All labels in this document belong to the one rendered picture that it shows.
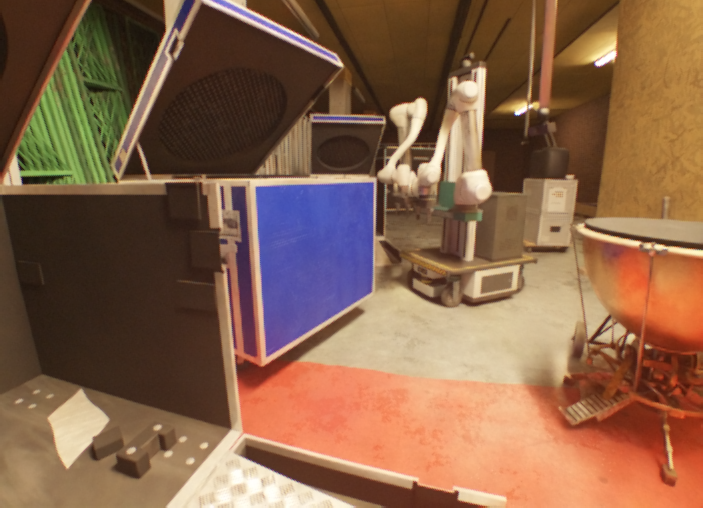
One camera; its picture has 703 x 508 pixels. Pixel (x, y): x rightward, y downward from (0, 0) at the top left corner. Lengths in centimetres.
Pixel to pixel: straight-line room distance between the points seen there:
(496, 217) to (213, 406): 221
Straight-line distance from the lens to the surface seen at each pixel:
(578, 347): 212
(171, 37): 180
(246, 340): 156
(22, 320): 179
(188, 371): 121
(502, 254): 278
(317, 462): 116
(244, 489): 110
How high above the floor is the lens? 97
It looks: 12 degrees down
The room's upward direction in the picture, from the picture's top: straight up
